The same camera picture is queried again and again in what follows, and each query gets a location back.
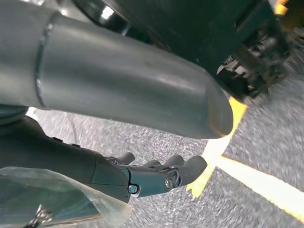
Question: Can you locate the silver robot thigh shell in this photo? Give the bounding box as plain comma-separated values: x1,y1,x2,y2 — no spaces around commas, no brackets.
0,0,235,140

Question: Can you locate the translucent plastic cover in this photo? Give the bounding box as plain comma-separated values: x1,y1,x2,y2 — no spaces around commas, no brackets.
0,167,133,228

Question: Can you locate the black robot lower leg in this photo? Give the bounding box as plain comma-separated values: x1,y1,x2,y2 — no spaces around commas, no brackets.
72,0,292,107

